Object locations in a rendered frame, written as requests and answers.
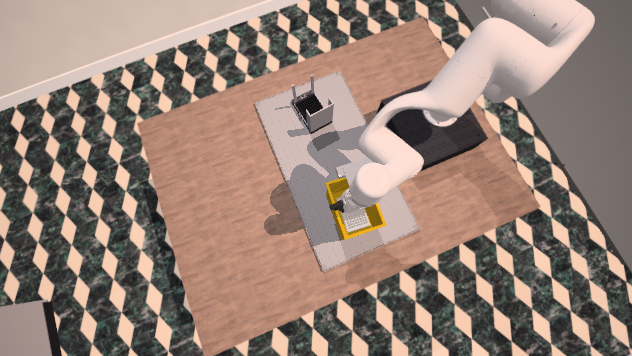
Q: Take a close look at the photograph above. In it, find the yellow open-top bin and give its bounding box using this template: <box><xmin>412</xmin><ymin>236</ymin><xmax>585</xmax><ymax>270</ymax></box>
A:
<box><xmin>325</xmin><ymin>177</ymin><xmax>386</xmax><ymax>240</ymax></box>

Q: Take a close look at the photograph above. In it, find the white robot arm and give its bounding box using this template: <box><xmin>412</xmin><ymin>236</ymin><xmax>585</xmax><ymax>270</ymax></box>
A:
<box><xmin>335</xmin><ymin>0</ymin><xmax>595</xmax><ymax>207</ymax></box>

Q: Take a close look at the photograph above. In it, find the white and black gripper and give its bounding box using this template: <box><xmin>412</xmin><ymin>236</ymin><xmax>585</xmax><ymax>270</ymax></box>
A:
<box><xmin>329</xmin><ymin>187</ymin><xmax>364</xmax><ymax>213</ymax></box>

